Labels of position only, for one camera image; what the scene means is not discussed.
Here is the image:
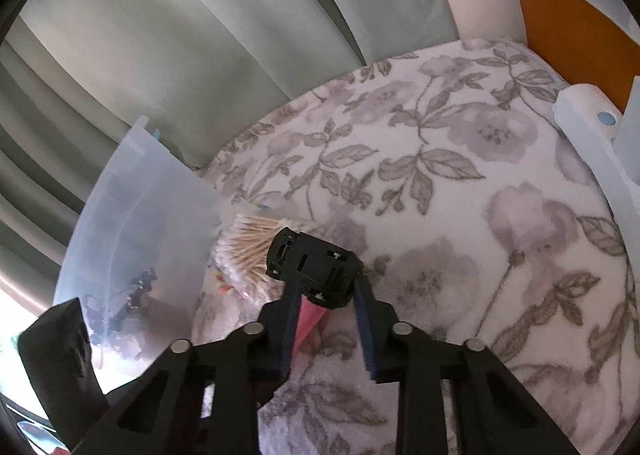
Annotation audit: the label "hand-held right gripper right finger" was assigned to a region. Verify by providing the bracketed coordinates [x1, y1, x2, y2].
[352, 278, 583, 455]

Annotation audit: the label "pale green curtain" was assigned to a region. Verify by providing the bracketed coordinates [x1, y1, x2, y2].
[0, 0, 463, 296]

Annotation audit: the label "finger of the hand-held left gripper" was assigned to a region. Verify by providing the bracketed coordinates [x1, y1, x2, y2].
[17, 297, 108, 447]

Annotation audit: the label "orange wooden bed panel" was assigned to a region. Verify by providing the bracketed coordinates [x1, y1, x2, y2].
[507, 0, 640, 112]

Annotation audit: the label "clear plastic container blue latches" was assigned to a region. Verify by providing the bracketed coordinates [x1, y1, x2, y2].
[52, 114, 223, 383]

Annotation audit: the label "black toothed headband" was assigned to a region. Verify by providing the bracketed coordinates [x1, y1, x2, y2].
[87, 269, 161, 336]

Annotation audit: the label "pack of cotton swabs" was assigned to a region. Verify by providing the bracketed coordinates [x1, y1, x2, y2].
[214, 214, 313, 301]

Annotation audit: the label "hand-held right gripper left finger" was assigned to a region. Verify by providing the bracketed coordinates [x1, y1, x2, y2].
[75, 282, 306, 455]

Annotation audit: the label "pink comb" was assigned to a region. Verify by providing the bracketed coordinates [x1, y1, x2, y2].
[295, 302, 328, 353]

